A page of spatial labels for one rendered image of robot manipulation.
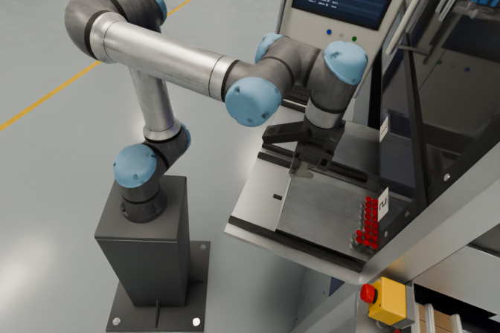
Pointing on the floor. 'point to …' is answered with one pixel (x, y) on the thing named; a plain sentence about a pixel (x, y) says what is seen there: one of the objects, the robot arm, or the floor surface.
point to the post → (422, 240)
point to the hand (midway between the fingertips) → (290, 172)
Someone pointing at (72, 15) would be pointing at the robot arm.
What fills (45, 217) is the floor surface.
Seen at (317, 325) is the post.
